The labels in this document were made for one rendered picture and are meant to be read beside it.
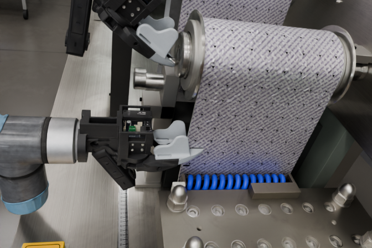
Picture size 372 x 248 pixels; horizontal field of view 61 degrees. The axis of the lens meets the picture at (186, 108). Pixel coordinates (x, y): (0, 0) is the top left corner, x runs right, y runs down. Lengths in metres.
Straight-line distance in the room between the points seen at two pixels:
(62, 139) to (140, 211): 0.28
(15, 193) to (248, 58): 0.43
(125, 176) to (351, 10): 0.54
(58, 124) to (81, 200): 0.25
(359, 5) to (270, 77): 0.27
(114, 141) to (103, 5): 0.21
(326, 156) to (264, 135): 0.20
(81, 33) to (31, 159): 0.20
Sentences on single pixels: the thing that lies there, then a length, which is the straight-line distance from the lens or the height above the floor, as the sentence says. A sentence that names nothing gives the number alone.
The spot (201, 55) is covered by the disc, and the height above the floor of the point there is 1.28.
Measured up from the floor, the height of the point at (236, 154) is 1.08.
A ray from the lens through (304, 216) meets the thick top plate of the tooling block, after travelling 0.64.
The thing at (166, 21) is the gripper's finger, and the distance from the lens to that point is 0.53.
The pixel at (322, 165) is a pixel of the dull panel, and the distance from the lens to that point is 0.76.
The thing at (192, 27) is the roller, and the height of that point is 1.30.
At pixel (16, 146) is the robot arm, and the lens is 0.53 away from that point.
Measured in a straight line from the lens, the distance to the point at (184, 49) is 0.49.
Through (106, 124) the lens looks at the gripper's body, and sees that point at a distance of 0.50.
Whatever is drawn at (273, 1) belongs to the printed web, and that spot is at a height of 1.30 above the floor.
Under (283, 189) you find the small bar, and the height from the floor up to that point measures 1.05.
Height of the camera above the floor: 1.48
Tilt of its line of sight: 36 degrees down
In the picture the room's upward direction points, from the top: 12 degrees clockwise
